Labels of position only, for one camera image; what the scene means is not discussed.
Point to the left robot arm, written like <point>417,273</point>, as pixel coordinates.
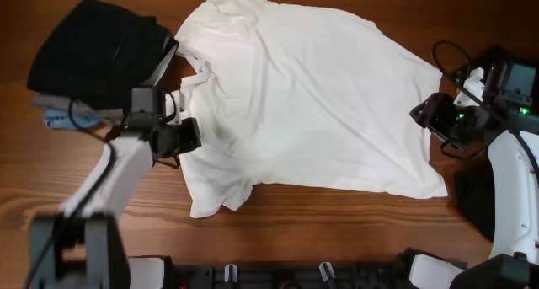
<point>80,246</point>

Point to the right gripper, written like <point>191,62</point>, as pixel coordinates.
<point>436,107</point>

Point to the folded black garment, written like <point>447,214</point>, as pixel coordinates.
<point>98,53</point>

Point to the black garment on right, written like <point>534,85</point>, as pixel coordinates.
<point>511,90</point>

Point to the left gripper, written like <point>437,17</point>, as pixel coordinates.
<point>193,140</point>

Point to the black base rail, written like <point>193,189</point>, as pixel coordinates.
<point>322,276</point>

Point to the folded grey garment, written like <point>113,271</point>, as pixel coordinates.
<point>46,101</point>

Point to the folded light blue garment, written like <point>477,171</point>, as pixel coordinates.
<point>60,119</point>

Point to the white t-shirt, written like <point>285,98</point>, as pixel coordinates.
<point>298,95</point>

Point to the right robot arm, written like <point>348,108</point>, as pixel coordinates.
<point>513,262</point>

